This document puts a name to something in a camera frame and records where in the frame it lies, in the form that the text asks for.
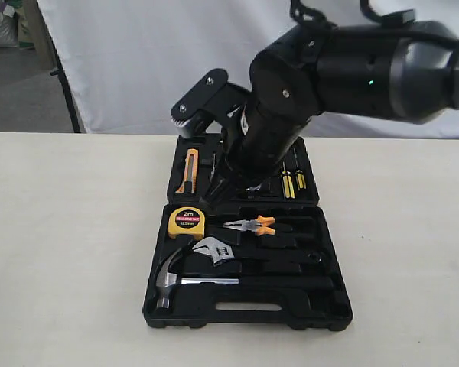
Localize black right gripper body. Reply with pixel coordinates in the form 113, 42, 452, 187
199, 152, 275, 206

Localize black electrical tape roll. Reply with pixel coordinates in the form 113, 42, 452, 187
245, 183, 263, 193

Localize black handled adjustable wrench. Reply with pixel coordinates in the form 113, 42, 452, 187
189, 237, 330, 268

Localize steel claw hammer black grip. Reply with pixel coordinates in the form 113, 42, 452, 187
155, 248, 334, 309

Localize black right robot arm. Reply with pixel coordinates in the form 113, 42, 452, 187
200, 21, 459, 207

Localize black plastic tool case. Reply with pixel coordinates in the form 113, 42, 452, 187
142, 134, 353, 331

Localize clear tester screwdriver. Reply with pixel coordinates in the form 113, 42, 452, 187
209, 151, 217, 183

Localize large yellow black screwdriver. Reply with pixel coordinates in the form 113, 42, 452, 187
281, 161, 296, 200

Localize orange utility knife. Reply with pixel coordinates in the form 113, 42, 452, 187
175, 148, 199, 193

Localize small yellow black screwdriver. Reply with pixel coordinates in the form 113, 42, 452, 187
293, 148, 307, 190

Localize yellow black tape measure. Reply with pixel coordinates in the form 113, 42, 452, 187
167, 206, 205, 240

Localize white backdrop cloth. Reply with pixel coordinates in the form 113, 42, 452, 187
37, 0, 459, 139

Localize black backdrop stand pole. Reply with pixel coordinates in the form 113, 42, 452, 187
50, 39, 82, 133

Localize green printed bag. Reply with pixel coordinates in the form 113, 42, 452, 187
8, 0, 34, 50

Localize white woven sack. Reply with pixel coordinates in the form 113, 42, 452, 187
0, 1, 18, 48

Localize orange handled pliers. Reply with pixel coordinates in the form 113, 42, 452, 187
223, 215, 294, 236

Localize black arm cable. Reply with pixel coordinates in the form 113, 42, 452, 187
289, 0, 459, 50

